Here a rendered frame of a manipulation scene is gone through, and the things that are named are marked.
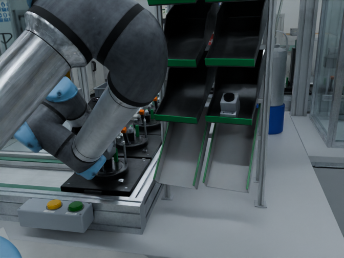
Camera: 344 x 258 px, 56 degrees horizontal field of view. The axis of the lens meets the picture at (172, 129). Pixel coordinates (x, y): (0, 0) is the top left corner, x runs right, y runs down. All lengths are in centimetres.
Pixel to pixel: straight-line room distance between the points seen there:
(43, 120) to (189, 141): 45
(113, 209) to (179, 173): 23
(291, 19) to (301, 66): 934
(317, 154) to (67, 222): 110
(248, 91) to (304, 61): 108
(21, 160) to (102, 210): 54
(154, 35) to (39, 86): 19
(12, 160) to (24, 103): 98
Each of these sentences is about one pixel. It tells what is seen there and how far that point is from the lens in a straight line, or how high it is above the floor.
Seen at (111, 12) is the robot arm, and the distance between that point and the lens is 51.
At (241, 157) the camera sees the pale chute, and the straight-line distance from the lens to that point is 101.
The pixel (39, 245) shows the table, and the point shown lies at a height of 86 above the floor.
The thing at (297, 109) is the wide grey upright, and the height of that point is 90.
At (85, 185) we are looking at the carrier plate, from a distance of 110.
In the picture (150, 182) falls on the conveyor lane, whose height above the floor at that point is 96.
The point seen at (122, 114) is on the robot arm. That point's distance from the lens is 62.
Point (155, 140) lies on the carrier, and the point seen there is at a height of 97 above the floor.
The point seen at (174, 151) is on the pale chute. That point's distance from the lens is 104.
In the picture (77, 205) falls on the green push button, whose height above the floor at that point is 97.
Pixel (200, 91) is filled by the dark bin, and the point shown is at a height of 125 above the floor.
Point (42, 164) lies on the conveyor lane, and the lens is 141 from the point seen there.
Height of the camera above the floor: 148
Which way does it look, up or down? 20 degrees down
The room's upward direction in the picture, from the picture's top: 2 degrees counter-clockwise
